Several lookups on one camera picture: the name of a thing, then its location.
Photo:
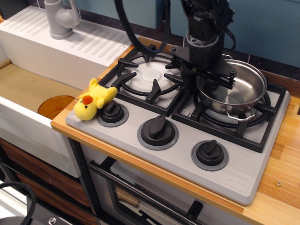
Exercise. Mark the black burner grate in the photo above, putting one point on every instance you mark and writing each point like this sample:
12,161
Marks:
252,134
150,83

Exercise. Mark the oven door with handle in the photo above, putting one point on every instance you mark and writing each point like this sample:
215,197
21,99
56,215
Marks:
104,170

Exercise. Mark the orange plastic plate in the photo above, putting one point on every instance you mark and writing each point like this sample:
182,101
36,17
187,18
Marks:
53,106

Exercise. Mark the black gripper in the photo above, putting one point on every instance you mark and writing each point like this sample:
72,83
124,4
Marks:
199,59

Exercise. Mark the black left burner grate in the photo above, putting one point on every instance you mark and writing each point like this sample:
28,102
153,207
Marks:
150,83

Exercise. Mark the white toy sink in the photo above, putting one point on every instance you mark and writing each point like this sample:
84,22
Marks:
35,67

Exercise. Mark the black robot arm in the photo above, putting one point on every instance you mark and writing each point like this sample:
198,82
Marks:
208,22

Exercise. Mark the stainless steel pan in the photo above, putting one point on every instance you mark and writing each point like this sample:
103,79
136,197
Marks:
239,102

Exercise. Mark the black stove knob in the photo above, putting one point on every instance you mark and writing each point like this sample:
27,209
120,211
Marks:
158,133
112,115
210,155

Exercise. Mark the black left stove knob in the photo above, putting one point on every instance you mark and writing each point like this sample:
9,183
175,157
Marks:
112,115

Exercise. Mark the grey toy stove top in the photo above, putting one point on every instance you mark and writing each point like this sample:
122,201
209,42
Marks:
238,180

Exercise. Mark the black right burner grate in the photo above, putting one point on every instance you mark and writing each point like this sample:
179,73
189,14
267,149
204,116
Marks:
252,134

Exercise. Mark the yellow stuffed duck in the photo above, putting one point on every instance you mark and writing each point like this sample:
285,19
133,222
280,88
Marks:
96,98

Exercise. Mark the grey toy faucet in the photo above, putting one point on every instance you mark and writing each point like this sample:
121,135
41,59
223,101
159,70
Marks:
61,20

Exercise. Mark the black middle stove knob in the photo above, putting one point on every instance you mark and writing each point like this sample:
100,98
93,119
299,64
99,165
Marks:
158,133

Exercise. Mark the wooden drawer cabinet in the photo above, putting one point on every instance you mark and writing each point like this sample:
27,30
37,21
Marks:
54,189

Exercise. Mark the black right stove knob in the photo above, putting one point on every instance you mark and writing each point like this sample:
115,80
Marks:
210,155

